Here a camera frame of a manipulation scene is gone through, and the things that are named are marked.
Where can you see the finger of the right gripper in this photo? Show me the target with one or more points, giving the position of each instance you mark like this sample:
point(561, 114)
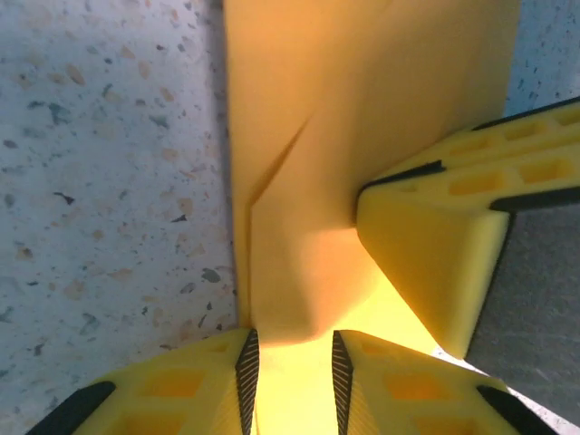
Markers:
point(430, 254)

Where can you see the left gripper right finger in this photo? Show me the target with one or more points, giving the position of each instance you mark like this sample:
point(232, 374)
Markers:
point(408, 394)

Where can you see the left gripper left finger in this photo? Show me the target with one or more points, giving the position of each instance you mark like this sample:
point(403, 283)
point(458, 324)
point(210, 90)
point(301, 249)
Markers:
point(181, 389)

